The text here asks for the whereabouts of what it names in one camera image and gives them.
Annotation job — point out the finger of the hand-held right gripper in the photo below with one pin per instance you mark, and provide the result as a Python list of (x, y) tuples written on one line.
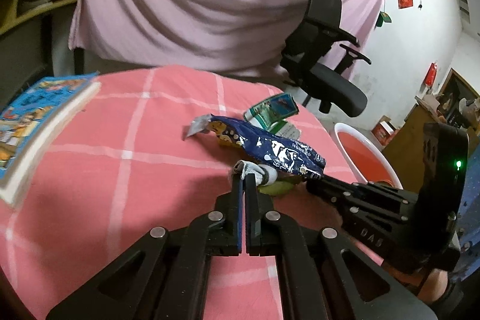
[(337, 202), (375, 194)]

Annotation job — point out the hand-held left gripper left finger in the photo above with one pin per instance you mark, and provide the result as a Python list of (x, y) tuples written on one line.
[(237, 200)]

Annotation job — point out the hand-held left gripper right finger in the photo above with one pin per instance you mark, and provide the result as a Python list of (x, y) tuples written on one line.
[(250, 200)]

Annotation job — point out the white wrapper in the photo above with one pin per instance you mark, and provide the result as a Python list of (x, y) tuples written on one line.
[(258, 172)]

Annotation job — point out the yellow peel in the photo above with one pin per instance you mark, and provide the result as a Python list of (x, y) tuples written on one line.
[(279, 188)]

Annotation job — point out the white basin with red inside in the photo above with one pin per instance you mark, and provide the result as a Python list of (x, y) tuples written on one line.
[(356, 151)]

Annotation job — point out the blue snack wrapper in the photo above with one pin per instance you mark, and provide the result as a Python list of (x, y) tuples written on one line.
[(262, 140)]

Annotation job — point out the person's right hand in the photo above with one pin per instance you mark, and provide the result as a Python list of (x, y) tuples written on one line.
[(433, 284)]

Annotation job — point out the blue patterned cloth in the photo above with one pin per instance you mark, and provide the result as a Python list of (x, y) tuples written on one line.
[(469, 222)]

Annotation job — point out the red box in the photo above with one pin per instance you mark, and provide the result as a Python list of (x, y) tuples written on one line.
[(384, 134)]

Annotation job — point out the wooden cabinet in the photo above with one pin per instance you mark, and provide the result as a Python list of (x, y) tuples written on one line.
[(407, 140)]

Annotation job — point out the green snack packet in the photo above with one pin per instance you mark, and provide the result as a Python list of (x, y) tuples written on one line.
[(270, 108)]

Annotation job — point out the red hanging ornament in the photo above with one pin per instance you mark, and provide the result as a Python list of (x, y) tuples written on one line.
[(431, 74)]

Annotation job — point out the black office chair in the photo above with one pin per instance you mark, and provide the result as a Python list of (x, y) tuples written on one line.
[(326, 80)]

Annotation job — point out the pink checked tablecloth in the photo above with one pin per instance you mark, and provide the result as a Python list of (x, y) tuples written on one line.
[(112, 192)]

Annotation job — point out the blue illustrated book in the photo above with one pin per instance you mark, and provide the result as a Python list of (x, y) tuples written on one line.
[(33, 110)]

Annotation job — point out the wooden shelf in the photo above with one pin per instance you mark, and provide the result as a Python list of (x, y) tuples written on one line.
[(22, 10)]

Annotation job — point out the green wall decoration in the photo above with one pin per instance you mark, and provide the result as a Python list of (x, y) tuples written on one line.
[(384, 19)]

